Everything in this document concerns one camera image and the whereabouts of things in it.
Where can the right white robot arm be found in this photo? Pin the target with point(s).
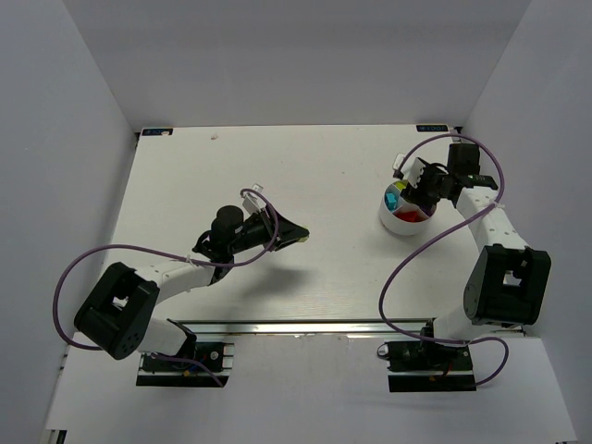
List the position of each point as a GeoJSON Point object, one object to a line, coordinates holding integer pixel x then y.
{"type": "Point", "coordinates": [508, 282]}

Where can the large cyan lego brick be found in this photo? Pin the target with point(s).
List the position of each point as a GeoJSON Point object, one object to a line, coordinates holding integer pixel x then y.
{"type": "Point", "coordinates": [391, 201]}

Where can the left blue table label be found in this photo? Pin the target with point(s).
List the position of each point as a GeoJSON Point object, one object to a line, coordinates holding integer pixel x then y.
{"type": "Point", "coordinates": [156, 132]}

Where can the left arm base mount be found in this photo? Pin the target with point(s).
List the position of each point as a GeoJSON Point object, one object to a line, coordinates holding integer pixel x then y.
{"type": "Point", "coordinates": [207, 365]}

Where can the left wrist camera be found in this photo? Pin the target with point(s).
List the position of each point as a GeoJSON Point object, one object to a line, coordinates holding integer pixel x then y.
{"type": "Point", "coordinates": [251, 201]}

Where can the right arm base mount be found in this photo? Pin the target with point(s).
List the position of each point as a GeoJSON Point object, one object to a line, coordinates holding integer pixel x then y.
{"type": "Point", "coordinates": [418, 366]}

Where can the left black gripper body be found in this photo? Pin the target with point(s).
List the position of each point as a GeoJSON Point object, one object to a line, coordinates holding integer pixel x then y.
{"type": "Point", "coordinates": [271, 229]}

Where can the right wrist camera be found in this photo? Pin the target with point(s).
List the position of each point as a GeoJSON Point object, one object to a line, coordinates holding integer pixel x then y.
{"type": "Point", "coordinates": [409, 168]}

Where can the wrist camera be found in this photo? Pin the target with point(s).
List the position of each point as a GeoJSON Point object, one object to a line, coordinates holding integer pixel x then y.
{"type": "Point", "coordinates": [251, 201]}
{"type": "Point", "coordinates": [409, 168]}

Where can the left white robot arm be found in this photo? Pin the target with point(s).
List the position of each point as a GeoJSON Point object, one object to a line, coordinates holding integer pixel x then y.
{"type": "Point", "coordinates": [118, 314]}

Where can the white round divided container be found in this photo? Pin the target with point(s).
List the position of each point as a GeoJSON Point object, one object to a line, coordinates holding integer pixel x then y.
{"type": "Point", "coordinates": [397, 226]}

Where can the red curved lego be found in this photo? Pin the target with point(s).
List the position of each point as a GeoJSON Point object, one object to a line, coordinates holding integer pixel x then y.
{"type": "Point", "coordinates": [410, 216]}

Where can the right blue table label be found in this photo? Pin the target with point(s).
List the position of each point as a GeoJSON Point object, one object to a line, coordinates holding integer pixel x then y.
{"type": "Point", "coordinates": [431, 128]}

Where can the blue table label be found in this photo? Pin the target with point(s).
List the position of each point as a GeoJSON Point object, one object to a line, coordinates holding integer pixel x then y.
{"type": "Point", "coordinates": [156, 132]}
{"type": "Point", "coordinates": [431, 128]}

